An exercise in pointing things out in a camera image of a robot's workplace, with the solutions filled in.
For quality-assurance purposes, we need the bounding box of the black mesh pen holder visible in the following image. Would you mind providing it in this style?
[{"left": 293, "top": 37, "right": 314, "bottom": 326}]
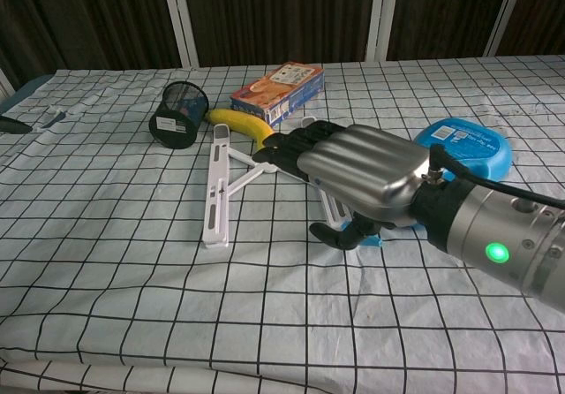
[{"left": 147, "top": 80, "right": 210, "bottom": 150}]

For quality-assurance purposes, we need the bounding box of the orange blue snack box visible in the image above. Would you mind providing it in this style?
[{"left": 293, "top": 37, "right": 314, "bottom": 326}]
[{"left": 230, "top": 61, "right": 327, "bottom": 129}]

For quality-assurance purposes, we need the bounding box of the black object at table edge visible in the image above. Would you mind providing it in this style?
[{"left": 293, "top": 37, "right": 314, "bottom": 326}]
[{"left": 0, "top": 114, "right": 34, "bottom": 136}]

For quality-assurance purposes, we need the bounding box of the blue round container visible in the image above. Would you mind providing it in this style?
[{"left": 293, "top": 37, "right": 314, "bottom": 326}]
[{"left": 412, "top": 118, "right": 516, "bottom": 182}]

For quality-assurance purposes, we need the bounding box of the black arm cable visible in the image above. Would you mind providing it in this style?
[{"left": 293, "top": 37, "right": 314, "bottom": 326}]
[{"left": 430, "top": 143, "right": 565, "bottom": 210}]

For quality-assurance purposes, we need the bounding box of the yellow banana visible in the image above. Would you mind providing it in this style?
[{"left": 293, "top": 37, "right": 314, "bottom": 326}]
[{"left": 203, "top": 108, "right": 275, "bottom": 149}]

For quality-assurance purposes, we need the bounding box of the small blue white object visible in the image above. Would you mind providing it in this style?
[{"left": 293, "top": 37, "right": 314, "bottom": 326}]
[{"left": 38, "top": 107, "right": 68, "bottom": 130}]

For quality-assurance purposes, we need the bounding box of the white folding screen frame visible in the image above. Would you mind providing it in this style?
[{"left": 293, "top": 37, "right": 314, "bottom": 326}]
[{"left": 0, "top": 0, "right": 531, "bottom": 95}]

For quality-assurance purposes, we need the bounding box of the white folding laptop stand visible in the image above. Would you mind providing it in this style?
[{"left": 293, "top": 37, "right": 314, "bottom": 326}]
[{"left": 201, "top": 124, "right": 354, "bottom": 248}]

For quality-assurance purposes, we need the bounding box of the white checkered tablecloth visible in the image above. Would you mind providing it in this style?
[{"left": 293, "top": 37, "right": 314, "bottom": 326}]
[{"left": 0, "top": 53, "right": 565, "bottom": 394}]

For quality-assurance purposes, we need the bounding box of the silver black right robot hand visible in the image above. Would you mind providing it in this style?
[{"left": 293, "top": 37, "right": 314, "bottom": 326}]
[{"left": 252, "top": 118, "right": 433, "bottom": 251}]

